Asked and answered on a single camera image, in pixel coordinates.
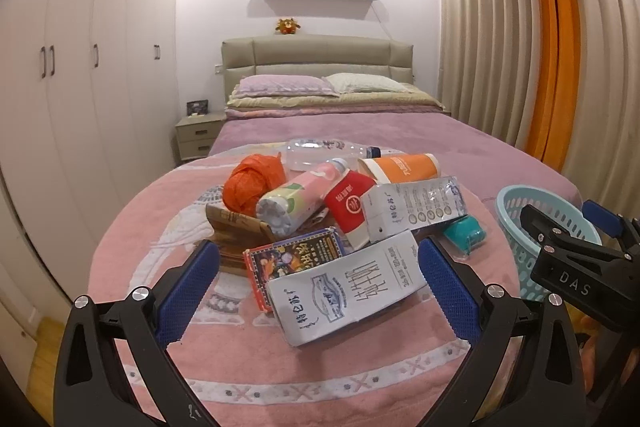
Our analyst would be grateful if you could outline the white milk carton front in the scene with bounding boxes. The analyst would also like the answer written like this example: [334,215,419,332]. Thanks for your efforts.
[267,231,426,347]

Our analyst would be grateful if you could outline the pink elephant blanket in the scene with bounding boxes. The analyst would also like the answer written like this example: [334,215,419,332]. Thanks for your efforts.
[86,141,524,427]

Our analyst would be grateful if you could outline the beige folded quilt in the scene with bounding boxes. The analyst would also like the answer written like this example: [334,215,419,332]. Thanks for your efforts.
[224,83,446,119]

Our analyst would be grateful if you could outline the orange plastic bag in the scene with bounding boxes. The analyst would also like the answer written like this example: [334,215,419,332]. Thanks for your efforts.
[222,153,286,217]

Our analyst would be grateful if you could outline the pink yogurt drink bottle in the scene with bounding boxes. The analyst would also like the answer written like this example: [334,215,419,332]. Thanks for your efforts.
[256,158,348,237]

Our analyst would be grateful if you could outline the cream dotted pillow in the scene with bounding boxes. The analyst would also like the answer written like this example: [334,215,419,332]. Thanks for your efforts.
[324,72,409,94]

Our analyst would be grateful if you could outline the orange curtain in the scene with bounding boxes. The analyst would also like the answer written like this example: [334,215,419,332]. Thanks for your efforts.
[525,0,582,171]

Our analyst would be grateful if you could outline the small dark picture frame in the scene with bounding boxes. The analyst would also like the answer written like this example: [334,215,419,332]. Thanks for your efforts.
[186,100,209,116]

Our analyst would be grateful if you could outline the teal plastic small container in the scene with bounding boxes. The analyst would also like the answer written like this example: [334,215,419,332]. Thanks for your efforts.
[444,215,487,257]

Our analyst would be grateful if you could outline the light blue plastic basket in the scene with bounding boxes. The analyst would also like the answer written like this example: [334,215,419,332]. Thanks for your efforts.
[494,184,603,301]

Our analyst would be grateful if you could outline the orange plush toy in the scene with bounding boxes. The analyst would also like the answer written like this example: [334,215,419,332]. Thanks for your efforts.
[274,17,302,35]

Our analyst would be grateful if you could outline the beige curtain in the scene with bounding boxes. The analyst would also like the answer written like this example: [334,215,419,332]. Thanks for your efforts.
[439,0,639,217]

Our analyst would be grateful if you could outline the brown paper packaging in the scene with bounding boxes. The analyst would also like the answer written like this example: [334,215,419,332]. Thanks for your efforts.
[205,205,277,275]

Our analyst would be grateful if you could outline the white milk carton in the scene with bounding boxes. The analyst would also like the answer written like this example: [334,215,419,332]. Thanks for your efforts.
[267,231,426,347]
[360,176,468,243]

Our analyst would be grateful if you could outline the white wardrobe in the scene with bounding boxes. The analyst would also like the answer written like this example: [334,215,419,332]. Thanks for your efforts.
[1,0,179,298]

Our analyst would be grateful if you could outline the dark colourful snack box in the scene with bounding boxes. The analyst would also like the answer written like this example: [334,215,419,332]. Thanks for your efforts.
[243,227,345,313]

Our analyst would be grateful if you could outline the beige padded headboard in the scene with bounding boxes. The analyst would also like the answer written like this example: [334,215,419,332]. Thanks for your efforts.
[221,35,414,98]

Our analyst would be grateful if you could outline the orange white paper cup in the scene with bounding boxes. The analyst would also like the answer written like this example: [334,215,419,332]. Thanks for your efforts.
[358,153,442,184]

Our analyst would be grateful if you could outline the beige nightstand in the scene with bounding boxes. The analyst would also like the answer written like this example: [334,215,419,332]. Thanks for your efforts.
[175,113,227,162]

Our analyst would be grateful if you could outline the purple bed cover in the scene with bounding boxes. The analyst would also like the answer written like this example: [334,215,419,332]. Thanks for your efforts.
[210,113,582,212]

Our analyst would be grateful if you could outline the clear plastic water bottle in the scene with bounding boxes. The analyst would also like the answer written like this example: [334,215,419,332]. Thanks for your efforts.
[283,139,381,171]

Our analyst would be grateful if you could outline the purple pillow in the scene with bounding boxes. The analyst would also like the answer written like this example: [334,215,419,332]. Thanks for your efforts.
[231,75,338,98]

